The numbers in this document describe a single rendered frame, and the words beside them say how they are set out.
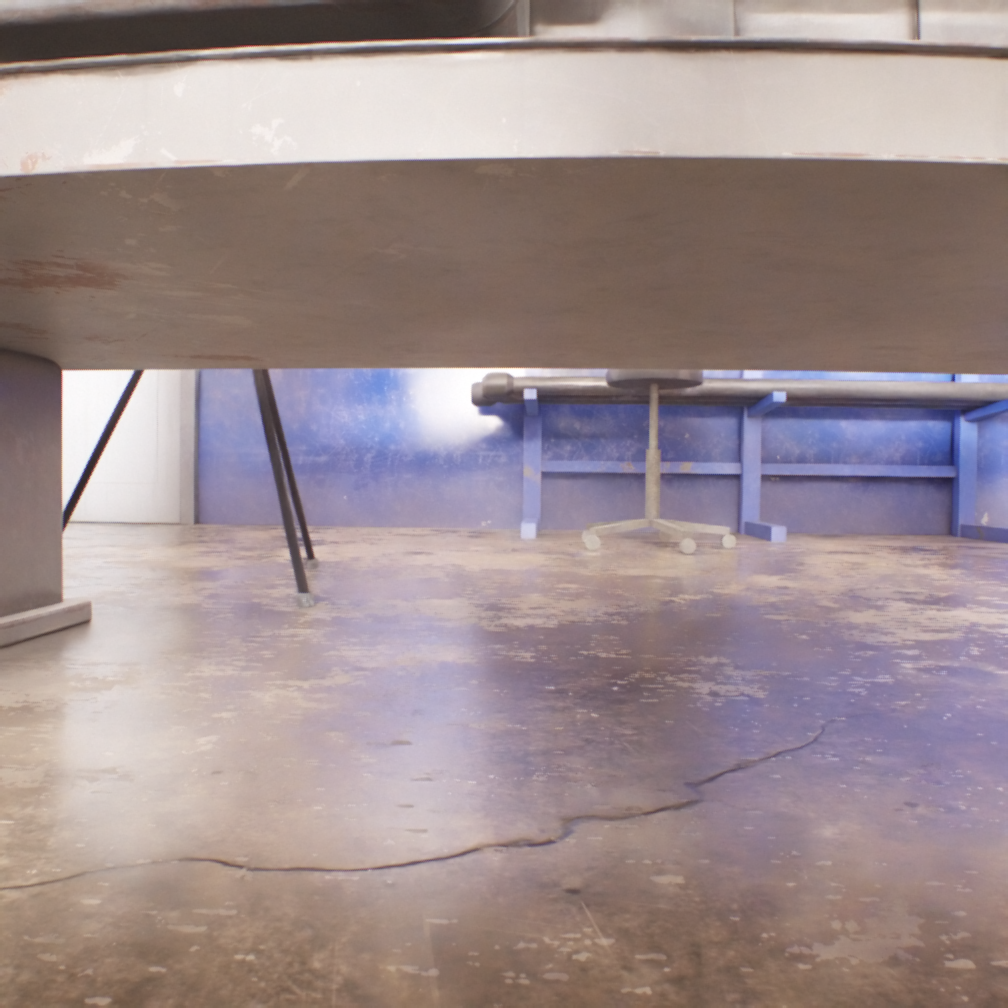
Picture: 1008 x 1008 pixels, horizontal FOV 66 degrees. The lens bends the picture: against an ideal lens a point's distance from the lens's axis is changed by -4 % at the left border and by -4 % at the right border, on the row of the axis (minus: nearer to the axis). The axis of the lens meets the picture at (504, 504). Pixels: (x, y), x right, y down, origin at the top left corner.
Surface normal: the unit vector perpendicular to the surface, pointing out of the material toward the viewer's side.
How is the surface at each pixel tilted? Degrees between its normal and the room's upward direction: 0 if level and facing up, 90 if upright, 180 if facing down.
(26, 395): 90
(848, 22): 90
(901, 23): 90
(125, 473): 90
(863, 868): 0
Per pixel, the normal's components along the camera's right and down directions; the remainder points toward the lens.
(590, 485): -0.06, 0.03
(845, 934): 0.01, -1.00
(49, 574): 1.00, 0.01
